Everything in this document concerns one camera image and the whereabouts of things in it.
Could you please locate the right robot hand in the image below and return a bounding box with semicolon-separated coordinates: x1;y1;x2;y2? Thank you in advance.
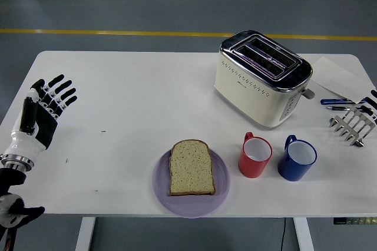
359;88;377;122

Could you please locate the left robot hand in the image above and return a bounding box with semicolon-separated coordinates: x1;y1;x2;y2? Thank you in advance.
2;74;78;161

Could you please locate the brown bread slice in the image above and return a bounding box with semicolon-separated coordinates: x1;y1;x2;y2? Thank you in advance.
168;138;216;196

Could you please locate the purple plastic plate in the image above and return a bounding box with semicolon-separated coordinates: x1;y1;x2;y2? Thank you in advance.
151;147;232;219

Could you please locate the black pen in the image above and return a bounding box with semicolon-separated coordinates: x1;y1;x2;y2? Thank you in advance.
325;105;363;113

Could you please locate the silver metal toast rack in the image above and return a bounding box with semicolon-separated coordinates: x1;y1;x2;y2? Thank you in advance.
329;107;377;148

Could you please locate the blue pen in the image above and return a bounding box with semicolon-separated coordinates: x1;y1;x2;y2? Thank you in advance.
320;97;368;105

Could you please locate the white paper sheet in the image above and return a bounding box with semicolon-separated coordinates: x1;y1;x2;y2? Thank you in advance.
310;56;377;104

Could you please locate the blue enamel mug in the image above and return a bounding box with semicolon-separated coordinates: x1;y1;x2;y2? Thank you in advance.
277;134;318;182

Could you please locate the table height control panel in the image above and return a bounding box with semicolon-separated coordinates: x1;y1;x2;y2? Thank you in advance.
333;217;377;225

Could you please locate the cream and chrome toaster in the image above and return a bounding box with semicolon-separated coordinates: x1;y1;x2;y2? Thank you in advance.
214;29;315;130

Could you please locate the red enamel mug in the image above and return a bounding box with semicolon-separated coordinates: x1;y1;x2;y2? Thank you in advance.
237;131;273;179

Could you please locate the thin black cable under table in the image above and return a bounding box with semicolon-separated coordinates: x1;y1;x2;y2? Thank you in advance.
278;217;287;251

